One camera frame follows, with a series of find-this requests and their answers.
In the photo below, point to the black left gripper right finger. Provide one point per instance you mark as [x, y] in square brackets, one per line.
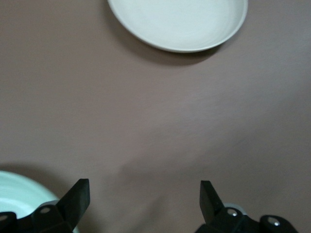
[210, 204]

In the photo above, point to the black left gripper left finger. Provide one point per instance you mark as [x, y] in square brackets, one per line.
[77, 199]

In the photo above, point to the green plate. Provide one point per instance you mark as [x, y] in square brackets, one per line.
[14, 191]

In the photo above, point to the beige plate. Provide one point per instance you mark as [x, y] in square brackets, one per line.
[175, 21]

